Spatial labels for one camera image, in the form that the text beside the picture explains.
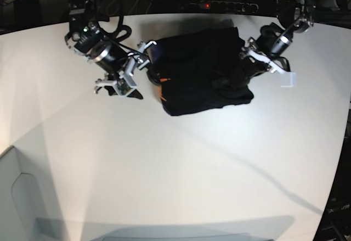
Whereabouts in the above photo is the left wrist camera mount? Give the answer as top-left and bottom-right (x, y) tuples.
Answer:
(240, 37), (296, 88)

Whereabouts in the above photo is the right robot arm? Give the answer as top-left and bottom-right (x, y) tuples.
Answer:
(64, 0), (157, 100)

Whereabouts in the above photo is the black T-shirt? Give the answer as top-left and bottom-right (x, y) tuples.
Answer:
(151, 27), (254, 116)

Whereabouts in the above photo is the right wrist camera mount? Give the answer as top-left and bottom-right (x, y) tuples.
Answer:
(93, 40), (157, 98)

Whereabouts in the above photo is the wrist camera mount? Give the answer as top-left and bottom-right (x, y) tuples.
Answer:
(240, 37), (296, 88)
(93, 40), (157, 98)

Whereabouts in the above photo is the black power strip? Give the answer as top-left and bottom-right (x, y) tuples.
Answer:
(182, 1), (259, 15)

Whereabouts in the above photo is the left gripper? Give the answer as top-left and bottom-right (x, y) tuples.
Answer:
(228, 37), (291, 87)

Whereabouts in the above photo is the black box on floor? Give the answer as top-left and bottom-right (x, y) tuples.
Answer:
(13, 0), (43, 28)

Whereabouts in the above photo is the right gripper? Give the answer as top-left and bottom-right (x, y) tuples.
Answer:
(95, 44), (161, 100)

